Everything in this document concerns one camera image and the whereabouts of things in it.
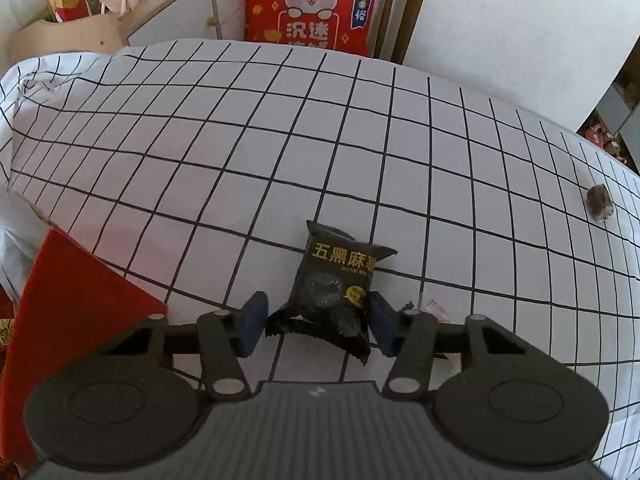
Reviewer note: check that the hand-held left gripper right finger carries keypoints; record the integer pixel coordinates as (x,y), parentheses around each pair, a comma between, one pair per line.
(382,325)

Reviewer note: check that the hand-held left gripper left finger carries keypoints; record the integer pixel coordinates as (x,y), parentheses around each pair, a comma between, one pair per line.
(252,325)

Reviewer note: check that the black snack packet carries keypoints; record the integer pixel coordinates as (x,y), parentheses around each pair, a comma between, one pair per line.
(335,285)

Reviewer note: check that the red and white cardboard box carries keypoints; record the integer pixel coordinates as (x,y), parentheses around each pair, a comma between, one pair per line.
(75,310)

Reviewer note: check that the small red packet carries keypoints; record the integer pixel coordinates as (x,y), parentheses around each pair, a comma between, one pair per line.
(436,310)

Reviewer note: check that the white checked tablecloth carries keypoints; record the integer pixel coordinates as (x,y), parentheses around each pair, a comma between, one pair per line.
(300,150)

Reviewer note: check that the brown wrapped candy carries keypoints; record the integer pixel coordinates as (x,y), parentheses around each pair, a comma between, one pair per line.
(600,202)

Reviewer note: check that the white shelf cabinet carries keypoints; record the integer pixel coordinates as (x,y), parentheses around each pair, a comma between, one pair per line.
(612,130)

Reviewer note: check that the wooden chair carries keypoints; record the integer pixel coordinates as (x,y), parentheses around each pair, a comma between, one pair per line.
(400,10)

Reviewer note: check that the beige wooden cabinet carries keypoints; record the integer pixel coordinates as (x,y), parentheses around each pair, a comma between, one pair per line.
(165,15)

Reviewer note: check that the red rabbit print cushion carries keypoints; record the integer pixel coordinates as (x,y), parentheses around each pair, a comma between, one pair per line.
(310,5)

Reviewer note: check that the pink plastic item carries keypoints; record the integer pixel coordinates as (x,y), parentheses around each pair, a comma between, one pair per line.
(117,0)

